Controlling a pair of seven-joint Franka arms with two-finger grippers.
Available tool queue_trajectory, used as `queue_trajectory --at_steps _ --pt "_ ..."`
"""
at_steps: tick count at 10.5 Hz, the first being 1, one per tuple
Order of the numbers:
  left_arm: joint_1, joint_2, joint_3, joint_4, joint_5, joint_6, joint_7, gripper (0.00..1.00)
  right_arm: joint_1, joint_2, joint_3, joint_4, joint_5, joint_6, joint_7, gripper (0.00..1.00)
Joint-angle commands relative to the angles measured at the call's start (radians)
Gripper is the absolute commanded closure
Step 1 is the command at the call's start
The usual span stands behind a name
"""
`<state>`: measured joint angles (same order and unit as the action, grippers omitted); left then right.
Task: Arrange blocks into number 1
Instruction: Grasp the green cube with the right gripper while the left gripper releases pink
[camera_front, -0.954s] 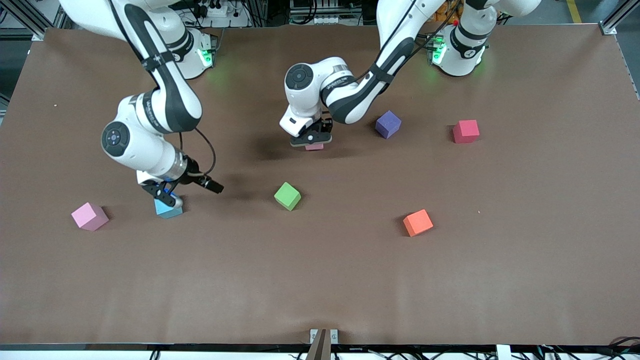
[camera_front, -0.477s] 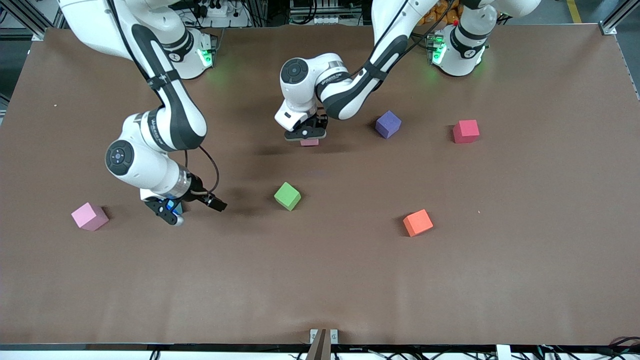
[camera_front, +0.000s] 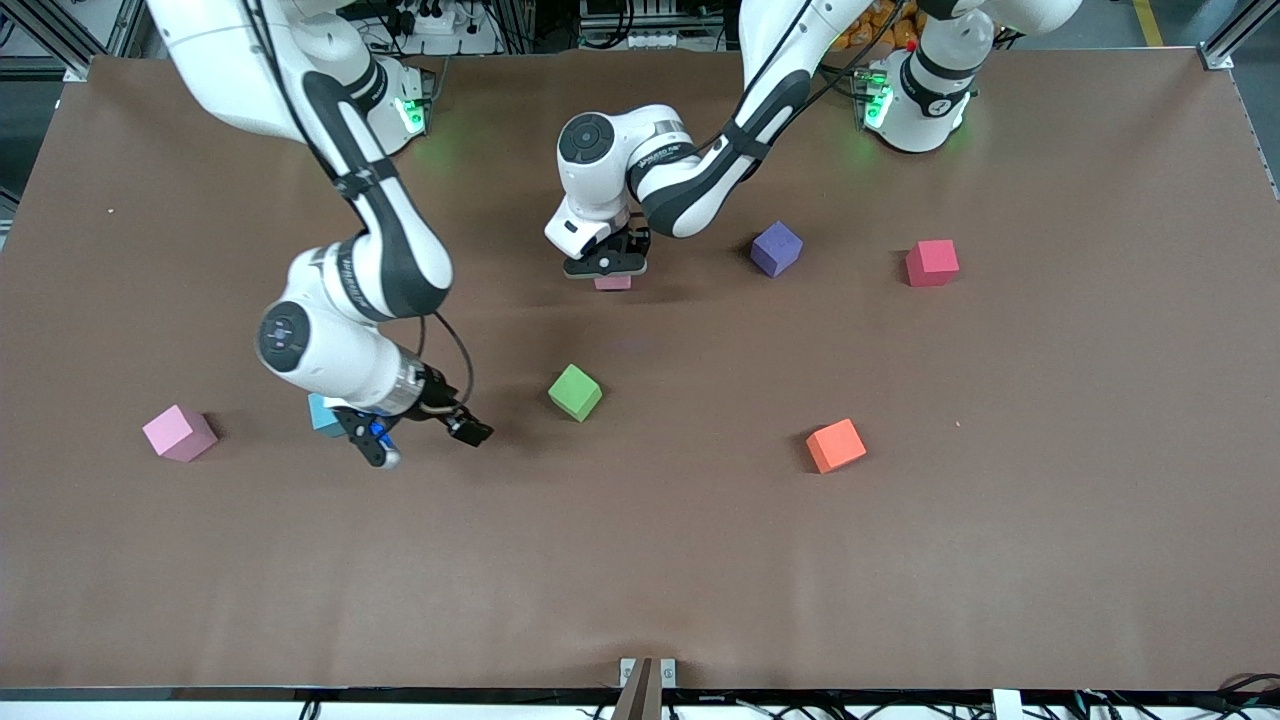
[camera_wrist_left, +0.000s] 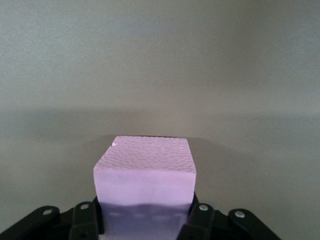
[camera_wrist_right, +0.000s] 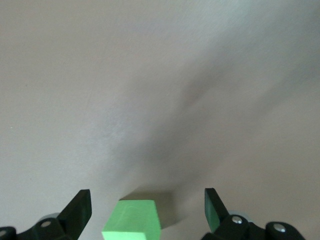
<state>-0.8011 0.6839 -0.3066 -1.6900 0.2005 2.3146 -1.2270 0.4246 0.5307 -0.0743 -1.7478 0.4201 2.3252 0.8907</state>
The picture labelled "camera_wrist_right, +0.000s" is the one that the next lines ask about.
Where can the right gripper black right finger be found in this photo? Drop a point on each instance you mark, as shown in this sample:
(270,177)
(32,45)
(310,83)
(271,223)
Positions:
(213,215)

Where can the green foam cube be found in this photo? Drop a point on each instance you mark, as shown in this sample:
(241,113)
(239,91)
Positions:
(130,220)

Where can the brown table cover sheet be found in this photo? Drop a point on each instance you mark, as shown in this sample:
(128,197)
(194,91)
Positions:
(75,75)

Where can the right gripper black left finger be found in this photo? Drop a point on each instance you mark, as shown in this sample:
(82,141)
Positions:
(76,212)

